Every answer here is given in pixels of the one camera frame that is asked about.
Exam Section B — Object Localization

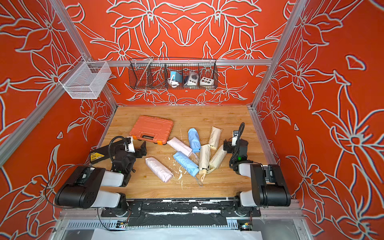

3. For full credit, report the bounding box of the black wire wall basket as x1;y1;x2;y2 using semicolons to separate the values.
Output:
128;57;219;90

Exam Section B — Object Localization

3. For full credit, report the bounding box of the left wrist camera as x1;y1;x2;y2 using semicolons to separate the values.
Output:
126;136;135;153

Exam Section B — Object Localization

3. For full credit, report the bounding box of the orange plastic tool case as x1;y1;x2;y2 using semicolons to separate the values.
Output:
129;115;174;145

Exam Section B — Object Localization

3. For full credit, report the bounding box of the blue umbrella back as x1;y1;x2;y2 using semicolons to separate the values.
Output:
188;128;201;153

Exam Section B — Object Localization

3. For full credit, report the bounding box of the beige umbrella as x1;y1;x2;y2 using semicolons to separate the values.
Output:
199;144;211;175
209;126;223;150
209;145;227;170

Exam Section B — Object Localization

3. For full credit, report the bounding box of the blue umbrella front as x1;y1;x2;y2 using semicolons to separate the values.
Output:
173;152;199;177

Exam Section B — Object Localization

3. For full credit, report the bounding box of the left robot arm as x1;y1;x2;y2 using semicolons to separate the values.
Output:
54;136;147;212

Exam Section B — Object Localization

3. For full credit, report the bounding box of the white box with dots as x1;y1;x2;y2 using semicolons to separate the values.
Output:
200;77;214;87

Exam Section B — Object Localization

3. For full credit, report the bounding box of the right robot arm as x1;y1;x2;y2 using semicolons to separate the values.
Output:
224;123;292;210

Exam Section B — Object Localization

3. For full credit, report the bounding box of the pink umbrella near case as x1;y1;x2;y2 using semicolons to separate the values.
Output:
167;137;193;157

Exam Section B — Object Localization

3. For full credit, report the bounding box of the white mesh wall basket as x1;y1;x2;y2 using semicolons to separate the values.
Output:
59;62;112;100

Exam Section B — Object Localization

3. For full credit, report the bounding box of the blue white device in basket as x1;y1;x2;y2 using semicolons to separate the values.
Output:
169;71;183;88

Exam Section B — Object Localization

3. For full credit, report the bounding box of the white round-dial device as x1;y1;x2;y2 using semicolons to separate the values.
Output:
184;72;199;87

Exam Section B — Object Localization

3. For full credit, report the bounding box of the blue umbrella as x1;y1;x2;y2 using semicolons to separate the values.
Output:
173;152;199;177
188;128;201;153

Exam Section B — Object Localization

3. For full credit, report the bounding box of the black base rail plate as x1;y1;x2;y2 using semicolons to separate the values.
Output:
101;197;262;218

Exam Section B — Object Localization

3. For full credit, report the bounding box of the beige umbrella back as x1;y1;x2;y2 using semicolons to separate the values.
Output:
209;126;223;150

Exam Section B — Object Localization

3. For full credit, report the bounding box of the pink umbrella near front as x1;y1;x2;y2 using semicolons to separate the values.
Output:
145;157;174;183

